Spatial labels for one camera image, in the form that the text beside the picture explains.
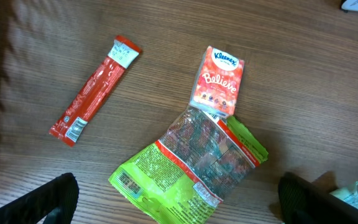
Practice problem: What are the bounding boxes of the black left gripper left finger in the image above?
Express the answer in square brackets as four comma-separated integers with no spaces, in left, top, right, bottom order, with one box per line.
[0,172,79,224]

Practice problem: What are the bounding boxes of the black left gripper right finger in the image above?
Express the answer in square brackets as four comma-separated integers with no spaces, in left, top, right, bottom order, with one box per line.
[278,172,358,224]

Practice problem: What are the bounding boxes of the mint green wipes pack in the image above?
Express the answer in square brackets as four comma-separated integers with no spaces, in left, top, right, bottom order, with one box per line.
[329,181,358,212]

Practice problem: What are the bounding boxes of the red snack bar wrapper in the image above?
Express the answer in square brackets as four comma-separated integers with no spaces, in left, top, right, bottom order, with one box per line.
[49,35,142,147]

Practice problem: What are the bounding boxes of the green candy bag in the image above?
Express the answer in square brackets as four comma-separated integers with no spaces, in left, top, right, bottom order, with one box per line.
[109,106,268,223]

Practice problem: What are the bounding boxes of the red tissue pack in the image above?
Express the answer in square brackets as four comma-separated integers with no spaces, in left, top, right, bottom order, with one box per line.
[189,46,245,118]

